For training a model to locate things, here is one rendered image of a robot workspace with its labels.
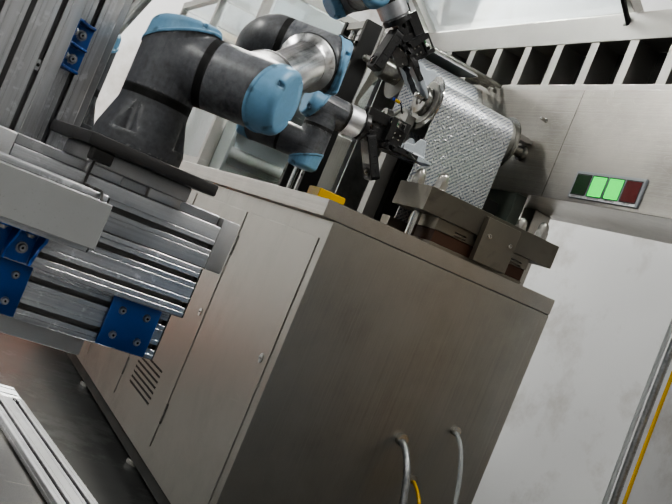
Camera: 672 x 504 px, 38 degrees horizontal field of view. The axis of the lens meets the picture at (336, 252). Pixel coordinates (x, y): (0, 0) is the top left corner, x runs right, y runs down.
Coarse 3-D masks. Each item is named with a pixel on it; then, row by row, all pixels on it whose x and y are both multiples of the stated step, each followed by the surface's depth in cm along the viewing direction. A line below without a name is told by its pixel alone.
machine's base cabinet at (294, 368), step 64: (192, 192) 307; (256, 256) 241; (320, 256) 210; (384, 256) 217; (192, 320) 264; (256, 320) 226; (320, 320) 213; (384, 320) 219; (448, 320) 226; (512, 320) 233; (128, 384) 291; (192, 384) 246; (256, 384) 213; (320, 384) 215; (384, 384) 222; (448, 384) 229; (512, 384) 236; (128, 448) 284; (192, 448) 231; (256, 448) 211; (320, 448) 218; (384, 448) 224; (448, 448) 231
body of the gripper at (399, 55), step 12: (408, 12) 241; (384, 24) 241; (396, 24) 239; (408, 24) 242; (420, 24) 242; (408, 36) 242; (420, 36) 241; (396, 48) 243; (408, 48) 240; (420, 48) 243; (432, 48) 243; (396, 60) 246; (408, 60) 241
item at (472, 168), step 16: (432, 128) 246; (448, 128) 247; (432, 144) 246; (448, 144) 248; (464, 144) 250; (432, 160) 247; (448, 160) 249; (464, 160) 251; (480, 160) 253; (496, 160) 255; (432, 176) 248; (464, 176) 251; (480, 176) 253; (448, 192) 250; (464, 192) 252; (480, 192) 254; (480, 208) 255
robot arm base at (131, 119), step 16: (128, 96) 154; (144, 96) 153; (160, 96) 153; (112, 112) 154; (128, 112) 153; (144, 112) 153; (160, 112) 153; (176, 112) 155; (96, 128) 154; (112, 128) 152; (128, 128) 153; (144, 128) 152; (160, 128) 153; (176, 128) 156; (128, 144) 151; (144, 144) 152; (160, 144) 153; (176, 144) 158; (176, 160) 156
